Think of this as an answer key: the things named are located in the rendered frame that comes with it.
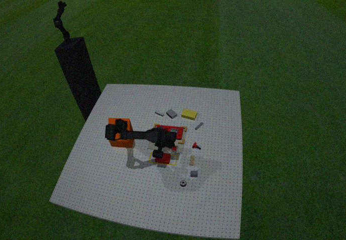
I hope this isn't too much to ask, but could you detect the yellow rectangular block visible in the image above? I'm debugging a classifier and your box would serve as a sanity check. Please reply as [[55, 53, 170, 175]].
[[181, 109, 197, 120]]

